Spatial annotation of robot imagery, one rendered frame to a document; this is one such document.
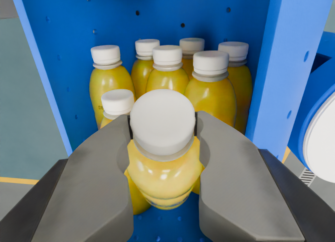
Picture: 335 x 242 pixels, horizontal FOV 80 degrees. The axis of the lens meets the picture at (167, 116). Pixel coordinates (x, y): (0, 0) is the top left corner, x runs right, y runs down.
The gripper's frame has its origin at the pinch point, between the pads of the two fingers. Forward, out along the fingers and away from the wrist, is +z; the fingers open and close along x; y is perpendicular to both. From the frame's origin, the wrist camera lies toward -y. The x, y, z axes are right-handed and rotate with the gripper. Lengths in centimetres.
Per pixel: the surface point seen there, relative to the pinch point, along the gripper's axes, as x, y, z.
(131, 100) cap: -3.8, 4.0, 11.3
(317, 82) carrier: 28.3, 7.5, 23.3
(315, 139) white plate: 27.6, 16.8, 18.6
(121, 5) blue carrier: -5.7, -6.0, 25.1
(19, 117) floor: -107, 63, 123
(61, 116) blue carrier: -12.8, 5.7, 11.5
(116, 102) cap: -5.3, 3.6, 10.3
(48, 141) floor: -94, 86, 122
